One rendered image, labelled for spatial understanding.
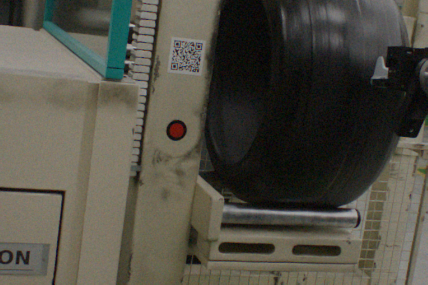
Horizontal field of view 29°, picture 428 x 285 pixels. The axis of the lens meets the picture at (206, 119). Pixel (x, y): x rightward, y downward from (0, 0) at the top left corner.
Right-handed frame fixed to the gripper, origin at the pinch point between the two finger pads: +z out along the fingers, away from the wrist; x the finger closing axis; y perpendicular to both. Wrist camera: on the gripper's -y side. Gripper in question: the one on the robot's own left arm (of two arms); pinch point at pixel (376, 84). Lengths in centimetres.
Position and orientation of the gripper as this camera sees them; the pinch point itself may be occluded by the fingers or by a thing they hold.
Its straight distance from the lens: 169.3
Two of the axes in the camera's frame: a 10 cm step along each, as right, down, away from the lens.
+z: -3.1, -0.8, 9.5
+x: -9.4, -0.8, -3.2
